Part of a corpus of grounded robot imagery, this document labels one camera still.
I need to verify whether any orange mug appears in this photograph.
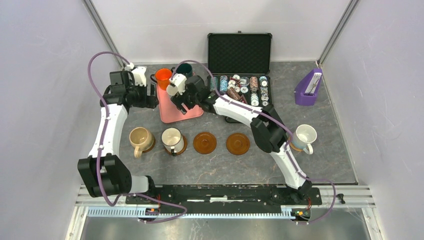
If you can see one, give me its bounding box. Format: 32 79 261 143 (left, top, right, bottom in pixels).
150 68 173 91

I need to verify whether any dark green mug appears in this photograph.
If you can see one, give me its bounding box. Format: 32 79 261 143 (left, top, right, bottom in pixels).
171 63 194 79

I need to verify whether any cream mug dark handle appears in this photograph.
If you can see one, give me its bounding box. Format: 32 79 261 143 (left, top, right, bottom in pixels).
161 127 184 153

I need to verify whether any wooden coaster two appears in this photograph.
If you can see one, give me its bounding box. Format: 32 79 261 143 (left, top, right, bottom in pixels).
164 135 188 157

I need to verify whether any wooden coaster one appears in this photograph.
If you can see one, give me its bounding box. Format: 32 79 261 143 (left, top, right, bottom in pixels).
140 133 156 153

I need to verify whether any beige ceramic mug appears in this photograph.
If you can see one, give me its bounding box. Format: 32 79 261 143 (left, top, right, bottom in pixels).
129 127 151 158

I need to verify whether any wooden coaster three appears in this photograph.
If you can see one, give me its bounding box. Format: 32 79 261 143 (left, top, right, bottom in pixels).
193 132 217 155

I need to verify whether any wooden coaster four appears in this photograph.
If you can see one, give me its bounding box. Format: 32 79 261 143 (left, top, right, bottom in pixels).
226 132 251 156

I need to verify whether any white mug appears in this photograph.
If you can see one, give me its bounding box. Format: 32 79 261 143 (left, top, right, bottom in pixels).
294 124 318 155

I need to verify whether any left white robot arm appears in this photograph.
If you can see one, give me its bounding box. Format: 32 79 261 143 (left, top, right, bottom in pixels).
77 66 159 204

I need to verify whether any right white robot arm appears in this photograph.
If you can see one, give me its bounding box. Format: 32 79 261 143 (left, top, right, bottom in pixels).
166 73 312 204

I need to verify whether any pink serving tray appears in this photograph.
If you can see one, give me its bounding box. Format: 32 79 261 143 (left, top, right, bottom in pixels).
157 87 204 124

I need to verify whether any black poker chip case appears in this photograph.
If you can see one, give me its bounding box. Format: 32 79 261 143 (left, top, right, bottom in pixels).
207 33 281 121

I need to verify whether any purple metronome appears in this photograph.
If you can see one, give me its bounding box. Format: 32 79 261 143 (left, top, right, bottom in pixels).
294 68 323 107

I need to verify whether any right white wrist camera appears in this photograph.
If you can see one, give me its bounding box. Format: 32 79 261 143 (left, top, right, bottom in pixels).
166 73 187 96

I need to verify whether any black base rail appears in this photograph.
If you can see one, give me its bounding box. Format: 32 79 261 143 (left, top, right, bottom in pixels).
125 183 323 215

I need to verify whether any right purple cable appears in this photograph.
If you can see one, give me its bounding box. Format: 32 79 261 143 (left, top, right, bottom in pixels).
169 59 337 226

